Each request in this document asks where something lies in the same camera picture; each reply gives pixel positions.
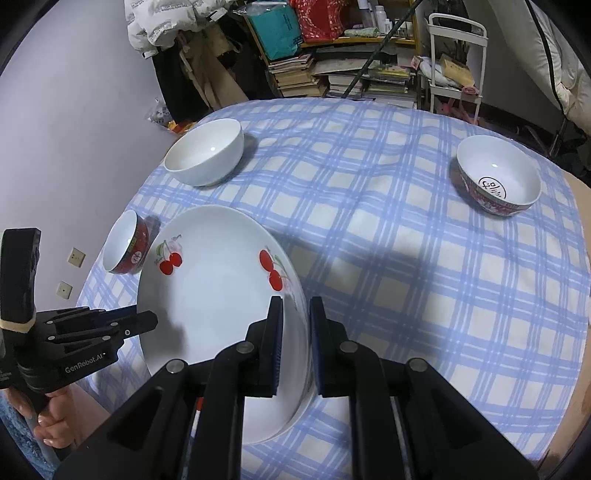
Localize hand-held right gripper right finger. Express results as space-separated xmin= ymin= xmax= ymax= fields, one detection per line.
xmin=309 ymin=296 xmax=541 ymax=480

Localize small red bowl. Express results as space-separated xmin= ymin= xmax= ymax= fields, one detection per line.
xmin=102 ymin=210 xmax=150 ymax=276

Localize wooden shelf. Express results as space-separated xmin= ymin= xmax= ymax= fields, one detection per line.
xmin=240 ymin=0 xmax=423 ymax=100

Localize blue plaid bed sheet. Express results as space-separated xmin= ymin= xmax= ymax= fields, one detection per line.
xmin=76 ymin=98 xmax=580 ymax=464

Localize person's left hand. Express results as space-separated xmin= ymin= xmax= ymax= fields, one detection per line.
xmin=34 ymin=385 xmax=79 ymax=448

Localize white puffer jacket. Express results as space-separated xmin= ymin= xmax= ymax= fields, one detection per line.
xmin=126 ymin=0 xmax=245 ymax=58

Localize pile of magazines and books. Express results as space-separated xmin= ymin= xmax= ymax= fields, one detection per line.
xmin=314 ymin=46 xmax=419 ymax=109

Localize plain white bowl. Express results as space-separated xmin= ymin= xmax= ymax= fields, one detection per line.
xmin=164 ymin=119 xmax=245 ymax=188

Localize red patterned bowl with emblem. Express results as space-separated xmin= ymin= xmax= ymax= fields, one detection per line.
xmin=457 ymin=135 xmax=542 ymax=217

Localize black hanging coat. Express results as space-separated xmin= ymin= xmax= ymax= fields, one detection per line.
xmin=152 ymin=46 xmax=204 ymax=123

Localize black rod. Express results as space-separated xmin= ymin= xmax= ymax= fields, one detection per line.
xmin=342 ymin=0 xmax=426 ymax=100

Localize beige hanging coat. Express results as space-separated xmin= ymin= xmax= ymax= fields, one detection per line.
xmin=178 ymin=23 xmax=250 ymax=112

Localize stack of old books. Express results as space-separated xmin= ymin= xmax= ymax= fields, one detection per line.
xmin=268 ymin=53 xmax=324 ymax=97

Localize group of cosmetic bottles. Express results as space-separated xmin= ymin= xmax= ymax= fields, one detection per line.
xmin=358 ymin=0 xmax=414 ymax=35

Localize teal bag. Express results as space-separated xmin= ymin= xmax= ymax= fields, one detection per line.
xmin=247 ymin=4 xmax=303 ymax=61

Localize white utility cart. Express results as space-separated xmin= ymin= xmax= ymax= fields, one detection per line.
xmin=418 ymin=13 xmax=488 ymax=125

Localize white cherry print plate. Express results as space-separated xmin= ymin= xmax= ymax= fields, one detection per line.
xmin=137 ymin=205 xmax=308 ymax=446

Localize pink slippers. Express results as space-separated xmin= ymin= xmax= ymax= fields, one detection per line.
xmin=438 ymin=99 xmax=481 ymax=123

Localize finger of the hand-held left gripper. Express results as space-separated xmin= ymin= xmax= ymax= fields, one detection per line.
xmin=34 ymin=305 xmax=139 ymax=331
xmin=44 ymin=311 xmax=158 ymax=354

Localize blue fuzzy cloth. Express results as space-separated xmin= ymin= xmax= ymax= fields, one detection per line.
xmin=0 ymin=397 xmax=58 ymax=480

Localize tan paper box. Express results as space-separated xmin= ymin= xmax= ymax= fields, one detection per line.
xmin=438 ymin=53 xmax=474 ymax=86

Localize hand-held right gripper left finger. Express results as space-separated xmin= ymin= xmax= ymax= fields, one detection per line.
xmin=53 ymin=295 xmax=284 ymax=480

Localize white patterned plastic bag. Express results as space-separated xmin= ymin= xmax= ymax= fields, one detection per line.
xmin=148 ymin=99 xmax=174 ymax=125

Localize green cloth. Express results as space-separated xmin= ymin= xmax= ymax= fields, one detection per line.
xmin=344 ymin=28 xmax=393 ymax=40

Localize red patterned bag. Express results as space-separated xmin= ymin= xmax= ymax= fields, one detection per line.
xmin=290 ymin=0 xmax=345 ymax=43

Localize white recliner chair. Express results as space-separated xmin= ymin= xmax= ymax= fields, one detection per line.
xmin=480 ymin=0 xmax=591 ymax=160

